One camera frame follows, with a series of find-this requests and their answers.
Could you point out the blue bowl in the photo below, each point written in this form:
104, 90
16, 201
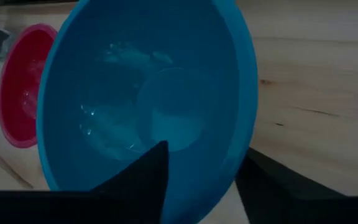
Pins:
120, 93

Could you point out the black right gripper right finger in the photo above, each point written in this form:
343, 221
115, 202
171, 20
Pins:
275, 193

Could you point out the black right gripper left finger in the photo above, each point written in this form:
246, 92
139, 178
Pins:
141, 186

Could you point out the black aluminium table frame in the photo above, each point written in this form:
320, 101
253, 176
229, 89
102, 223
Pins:
36, 2

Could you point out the small pink bowl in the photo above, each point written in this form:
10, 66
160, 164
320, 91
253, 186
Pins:
20, 93

